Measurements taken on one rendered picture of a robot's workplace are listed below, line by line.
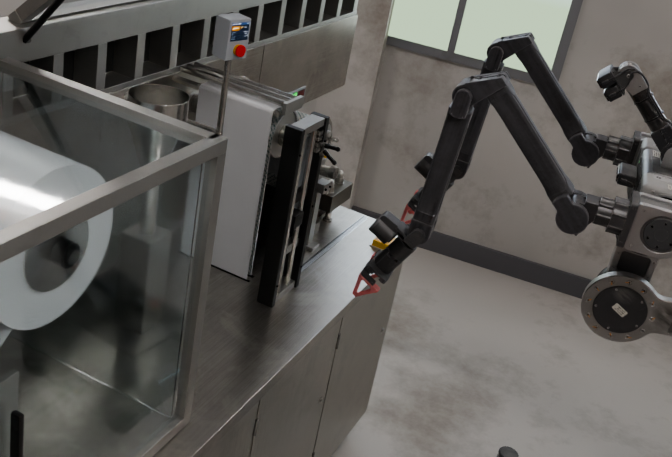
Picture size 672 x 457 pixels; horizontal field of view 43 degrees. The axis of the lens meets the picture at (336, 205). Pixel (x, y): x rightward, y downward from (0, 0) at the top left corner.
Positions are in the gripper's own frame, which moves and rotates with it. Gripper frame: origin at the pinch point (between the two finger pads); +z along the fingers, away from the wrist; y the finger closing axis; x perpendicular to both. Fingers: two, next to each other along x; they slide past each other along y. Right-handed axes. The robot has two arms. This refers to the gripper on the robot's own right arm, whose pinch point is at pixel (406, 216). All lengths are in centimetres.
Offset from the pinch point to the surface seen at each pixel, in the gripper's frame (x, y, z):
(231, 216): -39, 42, 18
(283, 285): -15, 43, 22
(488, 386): 88, -78, 71
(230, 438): 0, 93, 31
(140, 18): -89, 55, -15
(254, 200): -37, 43, 8
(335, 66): -56, -72, 9
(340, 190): -21.0, -7.8, 13.9
